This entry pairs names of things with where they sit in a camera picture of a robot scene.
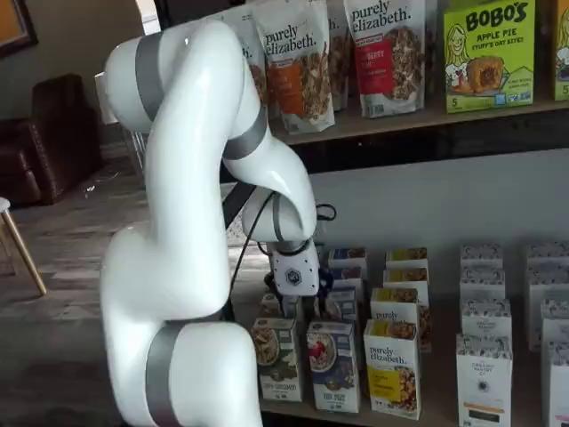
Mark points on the white patterned-top box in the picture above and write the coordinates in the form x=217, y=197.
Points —
x=481, y=254
x=482, y=282
x=559, y=387
x=555, y=320
x=482, y=382
x=485, y=318
x=549, y=252
x=549, y=284

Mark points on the orange purely elizabeth granola bag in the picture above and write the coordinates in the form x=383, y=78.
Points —
x=255, y=75
x=298, y=89

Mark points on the yellow purely elizabeth box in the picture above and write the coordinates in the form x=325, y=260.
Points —
x=398, y=302
x=406, y=257
x=406, y=276
x=391, y=369

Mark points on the brown leather armchair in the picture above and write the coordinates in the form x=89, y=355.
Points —
x=49, y=147

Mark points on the dark framed picture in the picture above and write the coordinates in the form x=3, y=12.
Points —
x=18, y=26

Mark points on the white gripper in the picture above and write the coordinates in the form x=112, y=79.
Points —
x=295, y=271

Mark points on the blue white oatmeal box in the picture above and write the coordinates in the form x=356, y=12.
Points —
x=349, y=275
x=347, y=257
x=333, y=369
x=342, y=304

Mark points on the black metal shelf rack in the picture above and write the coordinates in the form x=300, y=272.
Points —
x=400, y=133

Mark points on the yellow Bobo's snack box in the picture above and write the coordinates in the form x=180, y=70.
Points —
x=562, y=53

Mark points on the green Bobo's apple pie box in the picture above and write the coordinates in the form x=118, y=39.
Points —
x=489, y=58

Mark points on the white chair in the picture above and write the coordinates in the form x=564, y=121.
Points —
x=133, y=147

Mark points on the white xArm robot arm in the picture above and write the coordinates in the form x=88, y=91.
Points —
x=178, y=222

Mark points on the white stool wooden legs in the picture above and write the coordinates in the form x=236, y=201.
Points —
x=20, y=249

